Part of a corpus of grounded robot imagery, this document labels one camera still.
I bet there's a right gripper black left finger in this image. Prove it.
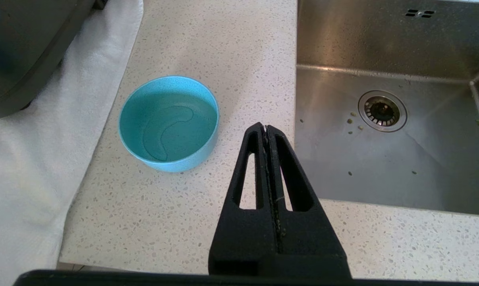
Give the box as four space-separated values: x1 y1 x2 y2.
209 122 280 277

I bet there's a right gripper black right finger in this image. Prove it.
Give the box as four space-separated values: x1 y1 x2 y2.
267 125 352 278

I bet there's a light blue bowl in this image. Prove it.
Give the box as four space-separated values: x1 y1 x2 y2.
118 75 220 173

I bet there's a white foam cloth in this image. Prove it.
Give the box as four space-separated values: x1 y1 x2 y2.
0 0 145 286

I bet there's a black rice cooker body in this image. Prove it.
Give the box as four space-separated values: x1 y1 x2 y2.
0 0 108 122

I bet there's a stainless steel sink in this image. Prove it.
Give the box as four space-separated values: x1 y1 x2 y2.
294 0 479 217

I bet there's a round sink drain strainer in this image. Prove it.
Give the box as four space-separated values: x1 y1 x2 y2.
358 90 408 133

